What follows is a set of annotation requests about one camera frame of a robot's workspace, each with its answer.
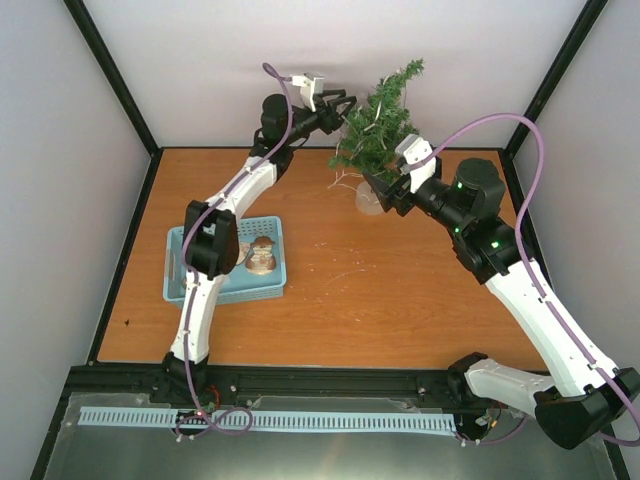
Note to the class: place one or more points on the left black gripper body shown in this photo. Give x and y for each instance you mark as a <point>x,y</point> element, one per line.
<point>327,124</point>

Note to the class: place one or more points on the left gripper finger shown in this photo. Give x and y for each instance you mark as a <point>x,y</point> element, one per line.
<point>333,95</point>
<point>344,108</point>

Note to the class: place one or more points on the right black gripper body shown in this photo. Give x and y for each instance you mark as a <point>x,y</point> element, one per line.
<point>398,191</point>

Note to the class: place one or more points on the small green christmas tree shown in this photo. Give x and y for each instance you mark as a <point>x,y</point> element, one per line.
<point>382,137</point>

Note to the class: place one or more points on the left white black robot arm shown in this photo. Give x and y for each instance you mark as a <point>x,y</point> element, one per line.
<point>210,246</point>

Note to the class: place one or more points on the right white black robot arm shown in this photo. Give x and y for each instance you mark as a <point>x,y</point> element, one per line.
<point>583,391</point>

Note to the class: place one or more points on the snowman ornament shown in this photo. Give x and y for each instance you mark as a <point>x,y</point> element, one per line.
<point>261,260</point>

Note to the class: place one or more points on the blue plastic basket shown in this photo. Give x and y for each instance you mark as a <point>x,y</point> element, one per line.
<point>241,285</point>

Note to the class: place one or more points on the beige wooden heart ornament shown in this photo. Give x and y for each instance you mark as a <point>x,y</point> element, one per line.
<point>244,249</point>

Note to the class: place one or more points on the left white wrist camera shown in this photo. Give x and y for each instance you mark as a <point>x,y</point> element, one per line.
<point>310,85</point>

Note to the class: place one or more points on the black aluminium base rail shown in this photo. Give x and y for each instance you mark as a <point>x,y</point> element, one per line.
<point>235,385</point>

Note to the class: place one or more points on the light blue cable duct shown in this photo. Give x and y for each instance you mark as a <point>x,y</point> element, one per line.
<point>271,421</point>

